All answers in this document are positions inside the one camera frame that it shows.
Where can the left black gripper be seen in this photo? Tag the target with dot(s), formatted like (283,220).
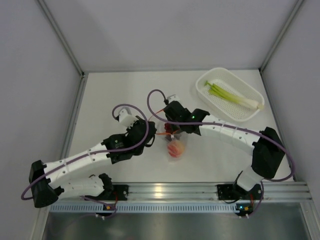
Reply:
(138,120)

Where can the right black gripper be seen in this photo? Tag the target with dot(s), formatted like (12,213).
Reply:
(169,119)

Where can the clear zip top bag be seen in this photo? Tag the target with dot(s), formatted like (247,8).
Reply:
(160,134)

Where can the green fake scallion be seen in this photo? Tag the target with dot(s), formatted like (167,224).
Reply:
(227,96)

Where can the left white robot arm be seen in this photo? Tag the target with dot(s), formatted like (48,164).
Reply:
(81,175)

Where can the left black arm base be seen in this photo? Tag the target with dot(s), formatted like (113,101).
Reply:
(119,193)

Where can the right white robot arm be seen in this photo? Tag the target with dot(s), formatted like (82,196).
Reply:
(264,146)

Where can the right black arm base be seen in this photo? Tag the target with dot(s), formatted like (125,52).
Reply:
(226,192)

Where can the purple fake grapes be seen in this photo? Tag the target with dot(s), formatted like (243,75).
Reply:
(172,130)

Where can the orange fake peach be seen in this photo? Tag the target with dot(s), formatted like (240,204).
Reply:
(175,148)

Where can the white perforated plastic basket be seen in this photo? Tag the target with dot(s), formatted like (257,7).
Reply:
(233,84)

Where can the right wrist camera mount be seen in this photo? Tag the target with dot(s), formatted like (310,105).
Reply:
(171,98)

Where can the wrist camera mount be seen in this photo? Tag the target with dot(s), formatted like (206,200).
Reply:
(171,98)
(125,117)

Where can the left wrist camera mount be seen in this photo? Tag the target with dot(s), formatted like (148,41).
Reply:
(125,117)

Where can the white slotted cable duct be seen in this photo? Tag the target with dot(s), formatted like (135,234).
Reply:
(136,207)

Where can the aluminium mounting rail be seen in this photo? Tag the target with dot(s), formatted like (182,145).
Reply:
(291,191)

